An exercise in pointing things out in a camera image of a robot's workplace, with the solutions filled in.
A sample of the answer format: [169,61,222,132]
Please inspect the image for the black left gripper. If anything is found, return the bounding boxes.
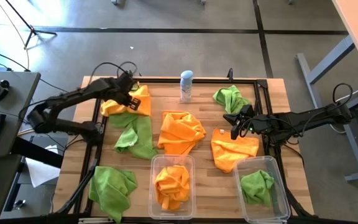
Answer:
[116,72,142,111]

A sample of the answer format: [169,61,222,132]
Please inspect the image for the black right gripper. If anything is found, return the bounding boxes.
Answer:
[223,105,262,140]

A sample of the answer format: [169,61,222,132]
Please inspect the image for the orange microfiber towel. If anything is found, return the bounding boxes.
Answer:
[154,164,191,212]
[100,84,152,118]
[157,111,207,156]
[210,128,260,174]

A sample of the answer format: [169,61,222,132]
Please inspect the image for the green microfiber towel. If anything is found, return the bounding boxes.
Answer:
[239,169,275,208]
[212,85,251,114]
[88,166,139,223]
[109,112,158,160]

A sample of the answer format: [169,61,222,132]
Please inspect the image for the clear plastic bin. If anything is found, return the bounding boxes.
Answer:
[233,155,291,224]
[148,154,197,220]

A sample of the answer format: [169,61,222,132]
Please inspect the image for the white blue spray bottle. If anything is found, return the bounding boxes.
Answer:
[179,70,195,103]

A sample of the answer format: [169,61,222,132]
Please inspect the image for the black metal beam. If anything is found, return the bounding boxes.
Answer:
[10,136,64,169]

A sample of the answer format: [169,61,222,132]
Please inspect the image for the white paper sheet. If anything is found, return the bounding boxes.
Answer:
[25,144,61,189]

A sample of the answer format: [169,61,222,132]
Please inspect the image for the grey desk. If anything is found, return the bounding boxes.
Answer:
[0,70,42,220]

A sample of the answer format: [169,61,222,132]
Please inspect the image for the white label strip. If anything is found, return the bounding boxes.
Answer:
[78,217,114,223]

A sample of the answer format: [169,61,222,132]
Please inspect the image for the black tripod stand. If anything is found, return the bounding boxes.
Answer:
[4,0,58,49]

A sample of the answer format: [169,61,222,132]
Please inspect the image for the dark metal desk leg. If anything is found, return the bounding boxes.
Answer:
[4,167,24,212]

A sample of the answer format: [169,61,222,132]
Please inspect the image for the black aluminium table frame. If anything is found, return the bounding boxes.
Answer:
[50,75,316,224]

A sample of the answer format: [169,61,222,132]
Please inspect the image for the white cable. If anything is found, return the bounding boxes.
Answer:
[329,86,358,134]

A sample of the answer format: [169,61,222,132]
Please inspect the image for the yellow cable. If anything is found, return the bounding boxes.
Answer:
[17,126,43,136]

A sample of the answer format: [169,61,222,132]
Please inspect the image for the thin beige cable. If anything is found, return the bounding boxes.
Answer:
[0,0,30,72]

